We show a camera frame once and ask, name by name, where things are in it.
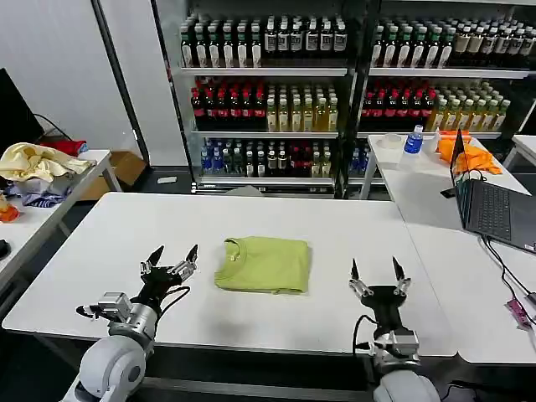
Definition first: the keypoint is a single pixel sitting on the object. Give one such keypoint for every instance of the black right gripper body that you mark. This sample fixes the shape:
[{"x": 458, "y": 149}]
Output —
[{"x": 385, "y": 303}]

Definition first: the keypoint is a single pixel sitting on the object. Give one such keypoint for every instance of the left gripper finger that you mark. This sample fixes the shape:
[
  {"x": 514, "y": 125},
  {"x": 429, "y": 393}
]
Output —
[
  {"x": 151, "y": 260},
  {"x": 186, "y": 264}
]

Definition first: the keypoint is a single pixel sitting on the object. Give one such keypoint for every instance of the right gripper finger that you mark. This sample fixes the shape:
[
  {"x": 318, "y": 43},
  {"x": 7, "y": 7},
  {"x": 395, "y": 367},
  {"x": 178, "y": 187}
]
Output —
[
  {"x": 401, "y": 278},
  {"x": 358, "y": 279}
]

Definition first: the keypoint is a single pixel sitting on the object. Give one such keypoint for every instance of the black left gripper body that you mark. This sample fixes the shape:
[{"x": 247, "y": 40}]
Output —
[{"x": 157, "y": 280}]

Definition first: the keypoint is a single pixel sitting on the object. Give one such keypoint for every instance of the green t-shirt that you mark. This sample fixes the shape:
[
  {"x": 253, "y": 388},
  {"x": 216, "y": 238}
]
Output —
[{"x": 268, "y": 264}]

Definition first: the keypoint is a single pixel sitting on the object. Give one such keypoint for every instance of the small white flat object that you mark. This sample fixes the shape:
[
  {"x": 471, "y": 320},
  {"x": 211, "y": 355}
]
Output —
[{"x": 167, "y": 180}]

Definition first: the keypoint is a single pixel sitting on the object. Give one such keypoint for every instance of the white laptop table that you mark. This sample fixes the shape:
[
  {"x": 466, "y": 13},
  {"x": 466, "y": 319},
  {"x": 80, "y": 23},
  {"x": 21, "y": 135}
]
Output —
[{"x": 419, "y": 188}]

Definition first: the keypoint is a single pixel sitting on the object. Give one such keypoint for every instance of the grey chair back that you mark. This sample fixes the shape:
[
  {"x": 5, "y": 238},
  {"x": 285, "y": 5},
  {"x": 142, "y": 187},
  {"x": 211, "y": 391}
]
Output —
[{"x": 245, "y": 191}]

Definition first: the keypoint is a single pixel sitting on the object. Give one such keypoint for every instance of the brown cardboard box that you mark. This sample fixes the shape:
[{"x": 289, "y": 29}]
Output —
[{"x": 125, "y": 167}]

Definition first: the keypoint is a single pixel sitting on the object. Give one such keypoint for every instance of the small black flat device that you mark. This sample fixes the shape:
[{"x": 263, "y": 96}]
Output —
[{"x": 447, "y": 193}]

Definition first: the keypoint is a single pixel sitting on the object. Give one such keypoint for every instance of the black open laptop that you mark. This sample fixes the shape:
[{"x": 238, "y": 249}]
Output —
[{"x": 490, "y": 209}]

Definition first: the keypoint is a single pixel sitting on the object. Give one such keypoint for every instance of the pink adapter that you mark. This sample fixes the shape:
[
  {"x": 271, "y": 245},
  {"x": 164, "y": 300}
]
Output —
[{"x": 518, "y": 313}]

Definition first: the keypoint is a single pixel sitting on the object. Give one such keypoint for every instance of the white side table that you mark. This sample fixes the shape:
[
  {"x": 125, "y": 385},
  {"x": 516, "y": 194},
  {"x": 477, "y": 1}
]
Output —
[{"x": 29, "y": 234}]

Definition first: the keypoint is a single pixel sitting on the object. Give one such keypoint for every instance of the blue and white cloth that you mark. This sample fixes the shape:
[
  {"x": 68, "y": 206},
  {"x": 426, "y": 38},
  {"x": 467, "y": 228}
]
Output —
[{"x": 42, "y": 197}]

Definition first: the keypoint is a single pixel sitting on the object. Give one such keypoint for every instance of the blue-capped water bottle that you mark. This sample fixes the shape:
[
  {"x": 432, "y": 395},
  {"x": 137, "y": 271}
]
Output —
[{"x": 412, "y": 142}]

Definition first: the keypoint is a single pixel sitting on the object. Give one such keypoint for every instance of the clear round plastic container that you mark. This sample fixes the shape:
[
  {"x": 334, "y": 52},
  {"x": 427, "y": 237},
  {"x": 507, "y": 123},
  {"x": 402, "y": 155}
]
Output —
[{"x": 389, "y": 141}]

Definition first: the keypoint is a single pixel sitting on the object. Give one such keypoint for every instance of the orange cloth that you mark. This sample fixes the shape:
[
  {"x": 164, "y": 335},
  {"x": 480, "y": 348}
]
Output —
[{"x": 479, "y": 161}]

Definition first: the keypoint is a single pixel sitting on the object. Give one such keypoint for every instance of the red cloth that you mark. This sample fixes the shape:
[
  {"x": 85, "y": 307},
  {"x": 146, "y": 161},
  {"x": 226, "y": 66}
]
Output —
[{"x": 65, "y": 147}]

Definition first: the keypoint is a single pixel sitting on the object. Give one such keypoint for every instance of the small black object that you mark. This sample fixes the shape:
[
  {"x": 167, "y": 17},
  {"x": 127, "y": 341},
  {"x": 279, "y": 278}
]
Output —
[{"x": 3, "y": 249}]

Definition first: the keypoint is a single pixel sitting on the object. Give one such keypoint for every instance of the pale yellow cloth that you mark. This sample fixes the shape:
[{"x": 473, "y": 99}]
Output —
[{"x": 37, "y": 161}]

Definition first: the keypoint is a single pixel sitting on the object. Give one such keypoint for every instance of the small orange object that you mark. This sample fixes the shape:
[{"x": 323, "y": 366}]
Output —
[{"x": 7, "y": 211}]

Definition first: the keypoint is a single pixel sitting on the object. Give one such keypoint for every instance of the black shelf with drink bottles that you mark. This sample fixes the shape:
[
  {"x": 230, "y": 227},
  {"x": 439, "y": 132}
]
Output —
[
  {"x": 264, "y": 100},
  {"x": 439, "y": 84}
]

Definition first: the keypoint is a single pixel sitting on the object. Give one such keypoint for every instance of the black slanted pole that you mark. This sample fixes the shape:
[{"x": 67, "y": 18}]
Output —
[{"x": 119, "y": 79}]

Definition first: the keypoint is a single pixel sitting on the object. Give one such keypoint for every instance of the black monitor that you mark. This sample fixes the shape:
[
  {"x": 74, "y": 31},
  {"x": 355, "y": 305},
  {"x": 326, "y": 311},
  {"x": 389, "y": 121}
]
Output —
[{"x": 14, "y": 117}]

